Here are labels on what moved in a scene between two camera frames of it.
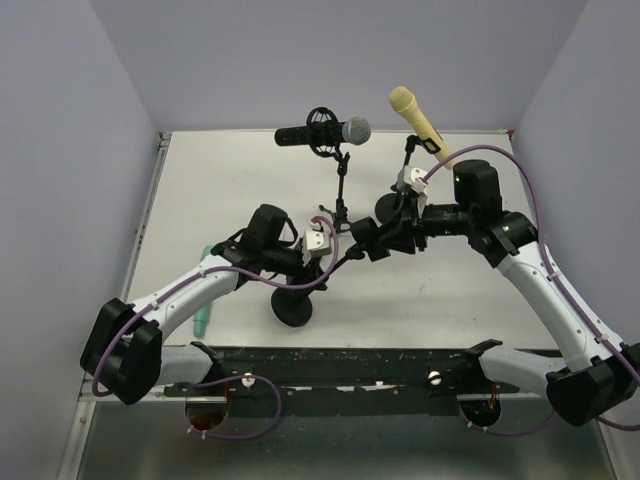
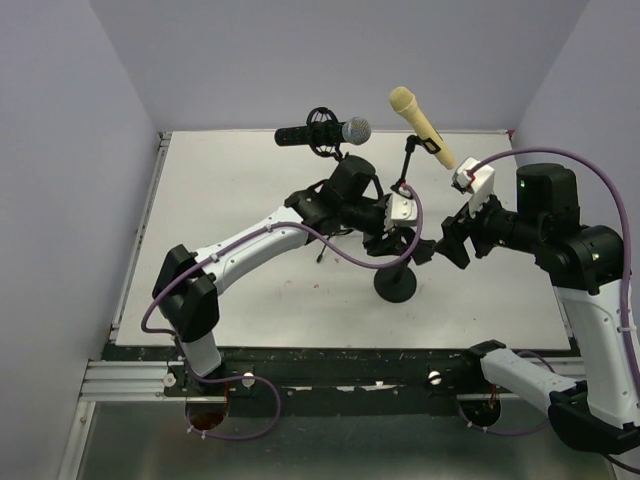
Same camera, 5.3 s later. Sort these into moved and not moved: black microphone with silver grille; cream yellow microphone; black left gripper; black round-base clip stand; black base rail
Moved: black left gripper; black round-base clip stand
Not moved: black microphone with silver grille; cream yellow microphone; black base rail
